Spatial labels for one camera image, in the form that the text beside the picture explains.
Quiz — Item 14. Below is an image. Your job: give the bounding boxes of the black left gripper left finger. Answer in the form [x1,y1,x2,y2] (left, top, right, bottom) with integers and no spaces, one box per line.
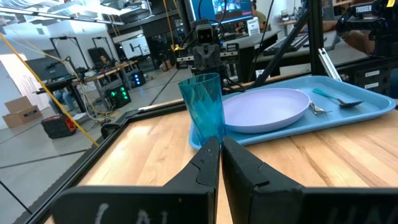
[51,136,222,224]

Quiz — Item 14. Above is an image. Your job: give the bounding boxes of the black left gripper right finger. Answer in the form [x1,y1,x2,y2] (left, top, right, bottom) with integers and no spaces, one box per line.
[221,136,398,224]

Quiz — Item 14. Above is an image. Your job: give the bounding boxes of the teal translucent cup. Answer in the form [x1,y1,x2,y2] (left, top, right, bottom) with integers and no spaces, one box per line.
[177,72,226,147]

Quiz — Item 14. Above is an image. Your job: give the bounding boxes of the lilac round plate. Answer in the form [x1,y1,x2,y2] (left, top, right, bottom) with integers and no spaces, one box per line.
[222,87,312,134]

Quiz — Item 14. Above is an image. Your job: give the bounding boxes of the fork with orange handle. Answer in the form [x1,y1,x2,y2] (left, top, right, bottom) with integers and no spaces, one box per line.
[308,101,333,116]

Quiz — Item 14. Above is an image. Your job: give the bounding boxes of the spoon with teal handle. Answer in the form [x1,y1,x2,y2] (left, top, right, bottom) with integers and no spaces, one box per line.
[312,88,365,110]

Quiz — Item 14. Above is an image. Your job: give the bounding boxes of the person's forearm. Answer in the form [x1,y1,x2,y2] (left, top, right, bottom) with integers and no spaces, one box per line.
[323,20,377,56]

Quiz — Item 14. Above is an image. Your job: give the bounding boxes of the blue plastic tray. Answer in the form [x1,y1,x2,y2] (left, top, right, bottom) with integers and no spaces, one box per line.
[188,75,397,151]

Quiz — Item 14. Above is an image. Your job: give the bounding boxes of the large lit display screen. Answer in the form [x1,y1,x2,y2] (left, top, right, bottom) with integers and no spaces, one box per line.
[185,0,254,25]

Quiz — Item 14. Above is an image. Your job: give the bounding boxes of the white sign card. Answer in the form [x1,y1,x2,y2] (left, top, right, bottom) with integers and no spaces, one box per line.
[246,17,261,37]

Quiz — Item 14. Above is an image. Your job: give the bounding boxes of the person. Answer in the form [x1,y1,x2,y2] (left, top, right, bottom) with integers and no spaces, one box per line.
[49,89,76,115]
[251,2,268,32]
[98,54,116,70]

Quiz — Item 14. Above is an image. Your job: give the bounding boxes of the computer tower blue lights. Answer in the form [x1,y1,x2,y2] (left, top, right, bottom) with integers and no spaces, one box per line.
[130,70,146,88]

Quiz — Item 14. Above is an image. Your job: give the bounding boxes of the white-screen monitor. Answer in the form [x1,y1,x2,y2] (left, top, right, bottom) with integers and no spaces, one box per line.
[120,35,151,60]

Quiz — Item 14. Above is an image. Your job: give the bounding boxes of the black keyboard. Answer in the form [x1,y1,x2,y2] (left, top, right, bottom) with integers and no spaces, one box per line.
[263,32,312,57]

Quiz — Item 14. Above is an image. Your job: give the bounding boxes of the computer tower green lights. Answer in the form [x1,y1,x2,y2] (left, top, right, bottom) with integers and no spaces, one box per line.
[106,84,132,109]

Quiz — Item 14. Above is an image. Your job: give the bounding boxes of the wooden workbench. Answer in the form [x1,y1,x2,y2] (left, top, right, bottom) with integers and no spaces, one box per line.
[71,60,139,94]

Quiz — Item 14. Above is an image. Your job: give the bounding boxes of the black box with labels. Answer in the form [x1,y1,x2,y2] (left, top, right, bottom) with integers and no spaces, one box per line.
[337,57,398,97]

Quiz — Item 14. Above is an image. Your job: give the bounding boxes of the black and red toolbox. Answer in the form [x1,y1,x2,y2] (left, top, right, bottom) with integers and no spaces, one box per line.
[40,114,77,139]

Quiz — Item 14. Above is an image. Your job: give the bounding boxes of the dark flat monitor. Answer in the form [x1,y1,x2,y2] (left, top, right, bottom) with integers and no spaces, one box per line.
[24,55,71,82]

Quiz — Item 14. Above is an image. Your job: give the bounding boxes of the brown cardboard box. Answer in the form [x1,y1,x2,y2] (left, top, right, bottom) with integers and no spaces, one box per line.
[1,95,43,129]

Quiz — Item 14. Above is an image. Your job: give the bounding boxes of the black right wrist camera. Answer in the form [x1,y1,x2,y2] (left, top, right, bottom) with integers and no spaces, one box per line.
[195,22,216,46]

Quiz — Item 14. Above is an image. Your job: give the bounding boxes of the yellow hanging cable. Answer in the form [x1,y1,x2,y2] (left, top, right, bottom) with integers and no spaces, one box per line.
[162,0,185,52]
[0,32,100,147]

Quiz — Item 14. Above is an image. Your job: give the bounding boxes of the black aluminium table frame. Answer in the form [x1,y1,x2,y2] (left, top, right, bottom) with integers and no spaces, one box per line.
[12,0,326,224]

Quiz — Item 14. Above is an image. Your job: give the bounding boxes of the silver metal bracket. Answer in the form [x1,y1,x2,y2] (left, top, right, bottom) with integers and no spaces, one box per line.
[317,47,343,82]

